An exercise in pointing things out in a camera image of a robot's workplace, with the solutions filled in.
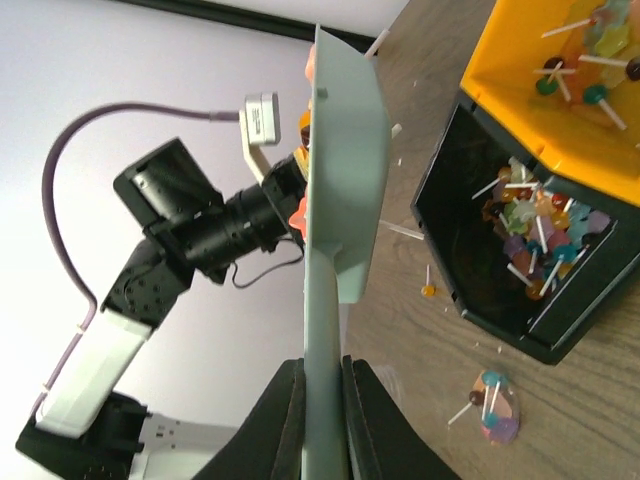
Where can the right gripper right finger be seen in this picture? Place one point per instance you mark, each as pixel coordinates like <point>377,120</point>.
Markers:
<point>381,442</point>

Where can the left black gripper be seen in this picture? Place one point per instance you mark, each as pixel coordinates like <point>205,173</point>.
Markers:
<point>258,216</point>

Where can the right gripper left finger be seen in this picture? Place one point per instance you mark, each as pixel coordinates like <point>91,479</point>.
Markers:
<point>268,444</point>

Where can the light blue slotted scoop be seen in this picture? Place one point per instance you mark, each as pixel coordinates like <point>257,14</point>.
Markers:
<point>350,139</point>

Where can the black candy bin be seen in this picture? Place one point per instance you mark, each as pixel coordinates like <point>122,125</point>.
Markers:
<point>530,257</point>

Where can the orange candy bin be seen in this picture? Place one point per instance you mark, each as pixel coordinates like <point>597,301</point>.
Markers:
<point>562,77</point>

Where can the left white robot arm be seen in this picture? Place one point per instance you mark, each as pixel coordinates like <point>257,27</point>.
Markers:
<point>82,428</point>

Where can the clear plastic jar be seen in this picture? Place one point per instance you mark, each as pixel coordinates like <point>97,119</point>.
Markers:
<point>497,405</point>

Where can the spilled yellow lollipop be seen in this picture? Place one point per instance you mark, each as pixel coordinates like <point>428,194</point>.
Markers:
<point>428,289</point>

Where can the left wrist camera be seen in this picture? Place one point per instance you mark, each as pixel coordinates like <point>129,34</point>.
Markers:
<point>260,126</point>

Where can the black enclosure frame post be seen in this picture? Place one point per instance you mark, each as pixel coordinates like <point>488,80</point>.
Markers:
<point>232,16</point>

